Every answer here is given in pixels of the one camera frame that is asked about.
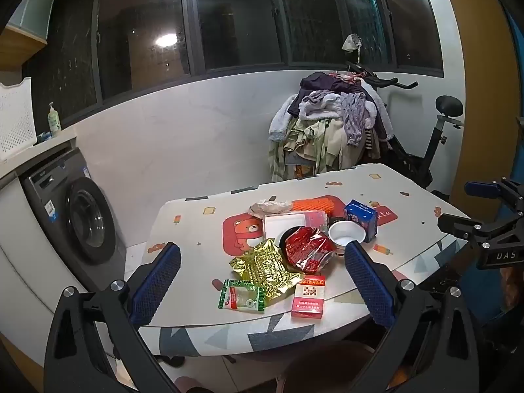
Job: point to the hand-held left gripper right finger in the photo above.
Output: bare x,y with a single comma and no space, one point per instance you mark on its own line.
368,282

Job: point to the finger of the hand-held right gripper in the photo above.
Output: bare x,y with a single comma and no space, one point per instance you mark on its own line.
458,223
479,189

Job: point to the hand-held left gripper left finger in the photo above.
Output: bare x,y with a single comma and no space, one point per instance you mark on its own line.
157,282

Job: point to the white bowl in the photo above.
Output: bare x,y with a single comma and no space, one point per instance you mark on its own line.
346,237

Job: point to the red cigarette box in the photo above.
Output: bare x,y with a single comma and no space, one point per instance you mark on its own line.
309,299

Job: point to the blue carton box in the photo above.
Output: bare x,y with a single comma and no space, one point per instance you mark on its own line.
362,217

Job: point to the red snack wrapper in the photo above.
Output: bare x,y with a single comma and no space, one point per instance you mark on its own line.
307,249

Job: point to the small black packet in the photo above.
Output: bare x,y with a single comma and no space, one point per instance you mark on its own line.
333,221

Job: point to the pink packet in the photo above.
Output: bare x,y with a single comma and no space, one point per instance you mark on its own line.
316,217

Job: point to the green and white packet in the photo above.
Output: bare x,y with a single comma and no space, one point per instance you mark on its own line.
241,297

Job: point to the black bowl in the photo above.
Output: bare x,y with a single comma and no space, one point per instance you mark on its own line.
282,239

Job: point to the white box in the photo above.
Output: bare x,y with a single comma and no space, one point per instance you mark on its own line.
282,225

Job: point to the gold foil wrapper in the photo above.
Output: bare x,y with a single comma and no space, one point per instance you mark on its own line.
262,266

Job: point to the black exercise bike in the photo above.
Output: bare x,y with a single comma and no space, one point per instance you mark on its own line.
434,147

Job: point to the white bear print table mat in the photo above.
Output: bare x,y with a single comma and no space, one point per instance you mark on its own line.
196,229

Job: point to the table with patterned tablecloth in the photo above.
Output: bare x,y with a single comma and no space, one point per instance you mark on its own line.
229,339

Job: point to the grey washing machine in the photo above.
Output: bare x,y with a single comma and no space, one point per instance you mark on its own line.
82,221

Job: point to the pile of clothes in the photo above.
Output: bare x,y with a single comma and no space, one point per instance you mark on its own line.
327,131

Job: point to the white countertop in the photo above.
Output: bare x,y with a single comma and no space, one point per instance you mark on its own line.
24,159

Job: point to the blue cloth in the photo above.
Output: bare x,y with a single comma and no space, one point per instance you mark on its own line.
44,135

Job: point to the green soap pump bottle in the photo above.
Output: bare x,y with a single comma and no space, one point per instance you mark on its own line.
53,120

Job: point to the white plastic bag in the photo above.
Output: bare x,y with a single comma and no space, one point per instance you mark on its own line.
351,43

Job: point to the white perforated laundry basket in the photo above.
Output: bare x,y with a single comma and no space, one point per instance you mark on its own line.
14,118

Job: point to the dark framed window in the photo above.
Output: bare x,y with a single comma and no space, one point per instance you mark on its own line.
237,16

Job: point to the wooden door frame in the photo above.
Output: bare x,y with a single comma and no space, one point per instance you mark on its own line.
483,90

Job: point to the wooden wall cabinet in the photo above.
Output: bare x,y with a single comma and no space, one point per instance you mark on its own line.
20,41

